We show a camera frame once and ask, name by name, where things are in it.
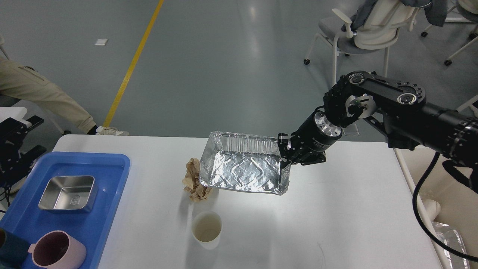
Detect teal object at corner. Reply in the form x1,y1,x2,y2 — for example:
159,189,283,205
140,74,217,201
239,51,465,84
0,229,30,269

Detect foil tray in bin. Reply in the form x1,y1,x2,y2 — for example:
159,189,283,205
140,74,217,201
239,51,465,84
432,222,471,269

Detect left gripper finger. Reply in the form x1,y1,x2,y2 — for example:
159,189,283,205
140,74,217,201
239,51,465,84
0,145,46,187
0,115,44,150

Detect pink mug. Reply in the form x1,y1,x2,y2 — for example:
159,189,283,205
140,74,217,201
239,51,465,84
28,230,87,269

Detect white paper cup in bin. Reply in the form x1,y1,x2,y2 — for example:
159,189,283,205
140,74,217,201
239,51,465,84
422,199,441,222

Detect white office chair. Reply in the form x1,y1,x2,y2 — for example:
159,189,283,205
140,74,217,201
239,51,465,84
303,0,419,85

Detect person in beige trousers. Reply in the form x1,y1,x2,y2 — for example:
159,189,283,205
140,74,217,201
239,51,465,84
0,57,129,136

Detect black right robotiq gripper body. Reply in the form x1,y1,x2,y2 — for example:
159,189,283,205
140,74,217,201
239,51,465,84
288,112,342,166

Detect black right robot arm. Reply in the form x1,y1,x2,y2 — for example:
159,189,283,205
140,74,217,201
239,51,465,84
277,71,478,262

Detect white side table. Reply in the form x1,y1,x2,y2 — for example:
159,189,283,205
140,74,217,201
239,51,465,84
0,107,28,125

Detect aluminium foil tray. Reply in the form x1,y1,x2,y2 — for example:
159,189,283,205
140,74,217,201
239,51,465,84
199,131,291,195

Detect blue plastic tray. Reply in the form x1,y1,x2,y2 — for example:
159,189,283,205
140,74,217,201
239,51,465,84
1,152,130,269

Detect white paper cup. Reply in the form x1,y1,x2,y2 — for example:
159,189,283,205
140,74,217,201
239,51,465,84
422,199,441,222
191,211,223,250

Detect brown paper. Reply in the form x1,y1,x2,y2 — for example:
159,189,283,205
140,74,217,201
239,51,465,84
182,158,213,202

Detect stainless steel rectangular dish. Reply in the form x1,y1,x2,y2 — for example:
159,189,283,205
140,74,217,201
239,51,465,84
38,175,98,213

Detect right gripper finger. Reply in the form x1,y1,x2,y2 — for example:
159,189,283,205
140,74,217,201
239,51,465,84
277,133,292,168

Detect grey jacket on chair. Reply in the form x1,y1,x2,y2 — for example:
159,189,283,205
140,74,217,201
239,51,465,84
342,0,448,31

